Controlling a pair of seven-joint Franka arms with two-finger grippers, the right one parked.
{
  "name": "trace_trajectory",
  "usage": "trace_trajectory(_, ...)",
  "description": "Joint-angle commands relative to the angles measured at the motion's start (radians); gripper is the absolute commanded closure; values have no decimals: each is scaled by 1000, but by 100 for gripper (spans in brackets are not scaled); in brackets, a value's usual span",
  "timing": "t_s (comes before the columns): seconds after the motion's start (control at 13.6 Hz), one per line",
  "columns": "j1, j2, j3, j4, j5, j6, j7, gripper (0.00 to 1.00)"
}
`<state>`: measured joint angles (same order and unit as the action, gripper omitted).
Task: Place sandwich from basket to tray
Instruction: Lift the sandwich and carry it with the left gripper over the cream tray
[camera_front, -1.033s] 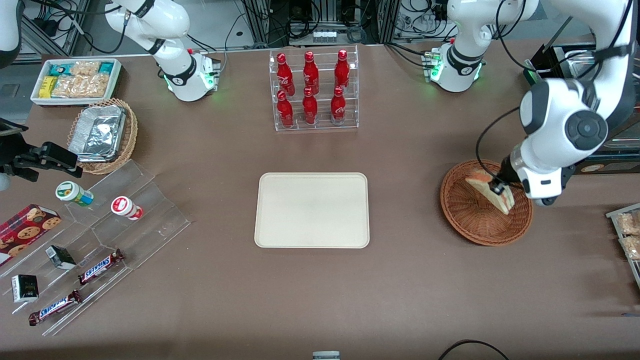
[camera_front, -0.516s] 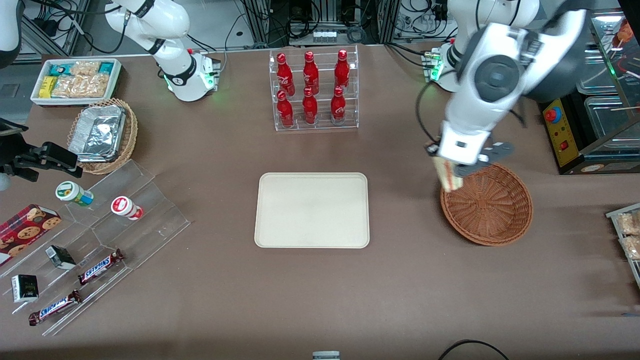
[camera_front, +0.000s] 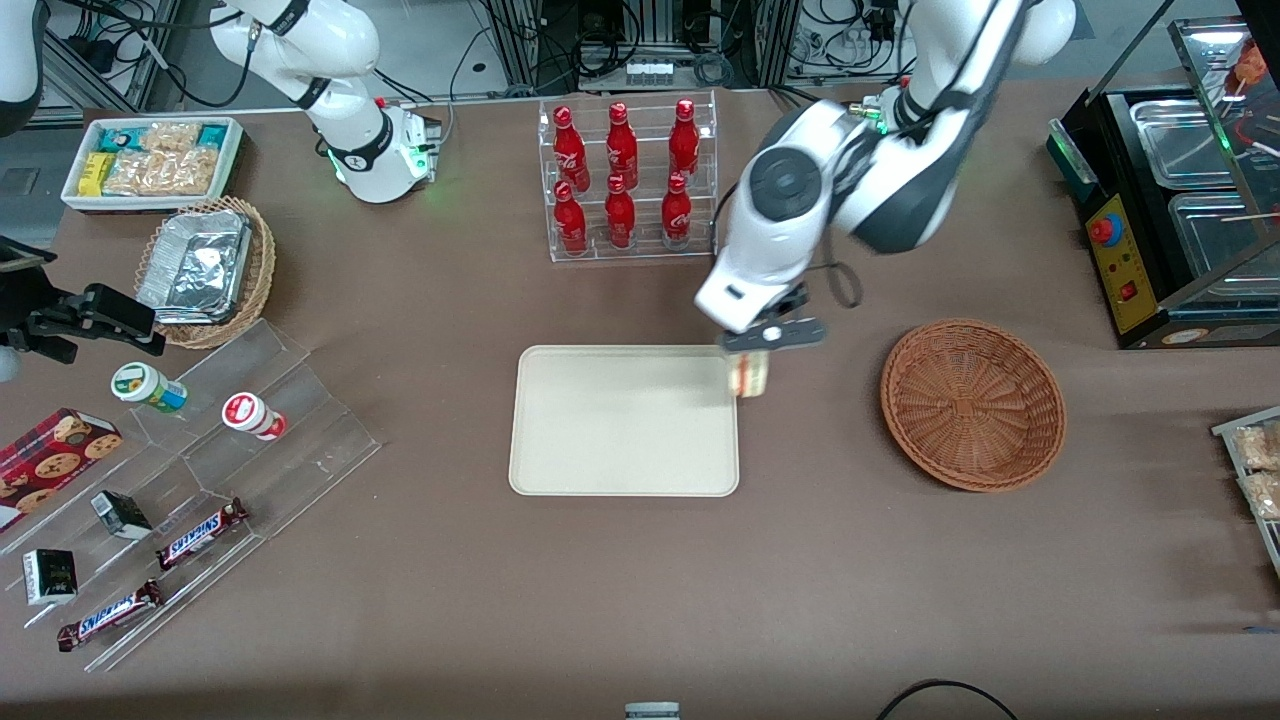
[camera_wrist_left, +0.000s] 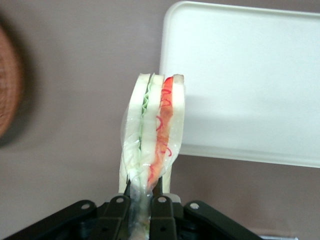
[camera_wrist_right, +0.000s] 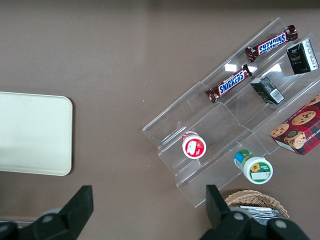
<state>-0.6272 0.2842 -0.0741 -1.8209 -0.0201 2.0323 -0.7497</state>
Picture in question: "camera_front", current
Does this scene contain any red cookie box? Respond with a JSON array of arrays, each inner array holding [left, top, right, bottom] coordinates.
[[0, 407, 125, 535]]

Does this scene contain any clear acrylic stepped shelf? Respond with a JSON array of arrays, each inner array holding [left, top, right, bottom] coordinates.
[[0, 318, 383, 674]]

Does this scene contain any brown Snickers bar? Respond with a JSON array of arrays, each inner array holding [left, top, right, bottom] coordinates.
[[56, 579, 165, 654], [155, 498, 250, 573]]

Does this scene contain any triangular sandwich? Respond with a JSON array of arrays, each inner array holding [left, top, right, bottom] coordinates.
[[733, 350, 774, 400]]

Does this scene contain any clear cracker packet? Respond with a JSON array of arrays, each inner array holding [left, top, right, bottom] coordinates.
[[140, 121, 202, 157], [102, 148, 222, 197]]

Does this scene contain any beige rectangular tray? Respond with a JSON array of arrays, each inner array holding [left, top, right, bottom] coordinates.
[[508, 345, 741, 498]]

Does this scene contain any clear acrylic bottle rack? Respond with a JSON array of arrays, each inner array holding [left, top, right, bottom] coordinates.
[[538, 90, 720, 265]]

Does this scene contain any red lidded yogurt cup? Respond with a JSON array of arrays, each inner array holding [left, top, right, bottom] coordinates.
[[221, 392, 289, 443]]

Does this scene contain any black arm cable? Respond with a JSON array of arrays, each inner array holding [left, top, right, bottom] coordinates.
[[805, 260, 864, 311]]

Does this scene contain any light oval wicker basket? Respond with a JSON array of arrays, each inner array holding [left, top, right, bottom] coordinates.
[[133, 196, 278, 350]]

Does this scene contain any grey metal snack tray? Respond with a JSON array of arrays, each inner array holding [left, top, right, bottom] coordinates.
[[1211, 405, 1280, 583]]

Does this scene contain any black food warmer machine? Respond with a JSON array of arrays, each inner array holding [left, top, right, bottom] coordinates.
[[1046, 15, 1280, 351]]

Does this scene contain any white snack tray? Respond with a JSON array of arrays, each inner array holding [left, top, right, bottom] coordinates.
[[61, 116, 245, 215]]

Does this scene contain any brown round wicker basket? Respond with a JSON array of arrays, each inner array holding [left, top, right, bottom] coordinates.
[[880, 318, 1068, 493]]

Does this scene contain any red cola bottle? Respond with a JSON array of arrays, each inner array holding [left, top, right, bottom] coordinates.
[[604, 175, 638, 251], [606, 102, 640, 191], [553, 107, 590, 193], [553, 180, 589, 257], [661, 173, 695, 251], [668, 98, 702, 183]]

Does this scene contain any clear fried snack packet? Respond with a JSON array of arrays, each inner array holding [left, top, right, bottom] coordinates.
[[1240, 470, 1280, 522], [1232, 424, 1280, 472]]

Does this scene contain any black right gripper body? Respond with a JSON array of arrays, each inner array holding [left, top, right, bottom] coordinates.
[[28, 284, 167, 358]]

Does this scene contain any small black box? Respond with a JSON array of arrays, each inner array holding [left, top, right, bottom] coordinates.
[[90, 490, 154, 542], [22, 548, 79, 608]]

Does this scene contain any black table edge cable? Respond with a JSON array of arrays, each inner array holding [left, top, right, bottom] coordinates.
[[876, 679, 1019, 720]]

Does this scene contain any steel food pan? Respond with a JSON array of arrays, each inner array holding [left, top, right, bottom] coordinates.
[[1167, 190, 1280, 301], [1128, 97, 1237, 192]]

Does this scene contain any aluminium frame rack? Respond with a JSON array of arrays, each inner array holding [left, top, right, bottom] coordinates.
[[478, 0, 806, 93]]

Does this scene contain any silver foil container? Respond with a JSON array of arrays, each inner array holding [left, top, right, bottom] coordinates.
[[136, 209, 254, 325]]

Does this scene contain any green lidded yogurt cup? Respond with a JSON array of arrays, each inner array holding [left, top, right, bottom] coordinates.
[[110, 362, 189, 415]]

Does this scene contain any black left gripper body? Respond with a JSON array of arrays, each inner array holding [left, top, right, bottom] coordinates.
[[721, 283, 830, 354]]

